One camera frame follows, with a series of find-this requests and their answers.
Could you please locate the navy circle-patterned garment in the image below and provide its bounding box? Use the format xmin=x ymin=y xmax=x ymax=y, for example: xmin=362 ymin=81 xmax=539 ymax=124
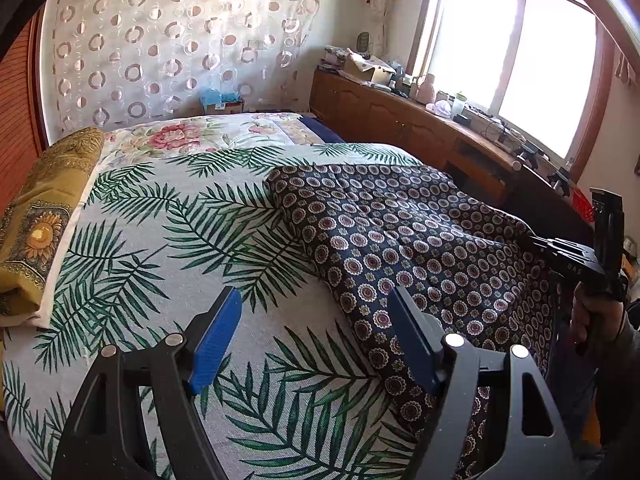
xmin=264 ymin=165 xmax=561 ymax=479

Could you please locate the person's right hand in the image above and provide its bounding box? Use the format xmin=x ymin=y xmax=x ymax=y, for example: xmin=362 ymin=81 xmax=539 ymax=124
xmin=570 ymin=283 xmax=626 ymax=344

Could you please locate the long wooden sideboard cabinet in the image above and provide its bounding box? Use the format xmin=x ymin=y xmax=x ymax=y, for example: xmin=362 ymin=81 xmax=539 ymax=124
xmin=309 ymin=70 xmax=593 ymax=246

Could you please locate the palm leaf bed sheet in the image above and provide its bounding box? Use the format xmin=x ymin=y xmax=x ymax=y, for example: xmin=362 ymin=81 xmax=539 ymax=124
xmin=1 ymin=144 xmax=412 ymax=479

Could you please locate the golden brown patterned pillow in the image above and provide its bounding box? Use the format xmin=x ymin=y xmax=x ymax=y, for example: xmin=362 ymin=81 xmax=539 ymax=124
xmin=1 ymin=128 xmax=104 ymax=326

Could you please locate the pink bottle on cabinet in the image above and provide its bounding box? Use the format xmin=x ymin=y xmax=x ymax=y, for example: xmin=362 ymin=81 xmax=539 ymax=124
xmin=416 ymin=73 xmax=436 ymax=105

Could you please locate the cardboard box on cabinet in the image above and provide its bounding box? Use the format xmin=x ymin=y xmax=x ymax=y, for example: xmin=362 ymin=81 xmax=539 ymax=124
xmin=343 ymin=49 xmax=396 ymax=84

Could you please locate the floral pink quilt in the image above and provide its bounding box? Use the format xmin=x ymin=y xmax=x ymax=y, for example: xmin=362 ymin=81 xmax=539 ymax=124
xmin=100 ymin=113 xmax=323 ymax=169

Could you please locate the wooden louvered wardrobe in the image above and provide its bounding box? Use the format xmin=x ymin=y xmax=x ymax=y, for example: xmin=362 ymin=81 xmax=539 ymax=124
xmin=0 ymin=6 xmax=49 ymax=211

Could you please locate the box with blue cloth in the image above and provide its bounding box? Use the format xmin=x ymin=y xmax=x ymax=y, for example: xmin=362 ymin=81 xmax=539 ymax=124
xmin=200 ymin=88 xmax=244 ymax=115

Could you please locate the circle-patterned sheer curtain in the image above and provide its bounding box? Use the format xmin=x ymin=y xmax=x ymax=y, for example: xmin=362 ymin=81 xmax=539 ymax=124
xmin=41 ymin=0 xmax=320 ymax=139

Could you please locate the window with wooden frame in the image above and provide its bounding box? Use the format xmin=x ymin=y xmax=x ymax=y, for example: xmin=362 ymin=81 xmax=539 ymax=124
xmin=408 ymin=0 xmax=615 ymax=181

